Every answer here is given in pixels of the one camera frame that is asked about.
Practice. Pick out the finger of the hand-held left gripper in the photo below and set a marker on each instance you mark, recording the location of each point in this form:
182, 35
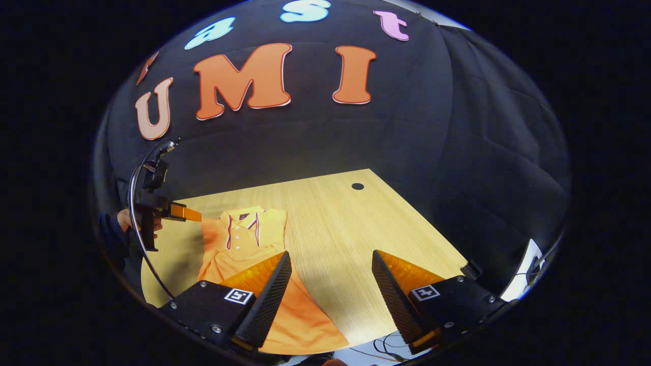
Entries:
185, 213

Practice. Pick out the white panel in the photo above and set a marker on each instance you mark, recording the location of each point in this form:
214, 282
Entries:
521, 274

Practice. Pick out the small black block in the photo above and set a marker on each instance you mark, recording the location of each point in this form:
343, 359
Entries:
472, 270

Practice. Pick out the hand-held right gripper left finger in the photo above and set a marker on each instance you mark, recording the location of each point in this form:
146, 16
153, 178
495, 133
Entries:
269, 300

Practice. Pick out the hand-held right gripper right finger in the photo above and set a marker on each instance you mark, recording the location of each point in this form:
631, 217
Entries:
394, 300

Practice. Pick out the orange T-shirt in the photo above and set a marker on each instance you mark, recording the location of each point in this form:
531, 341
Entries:
244, 244

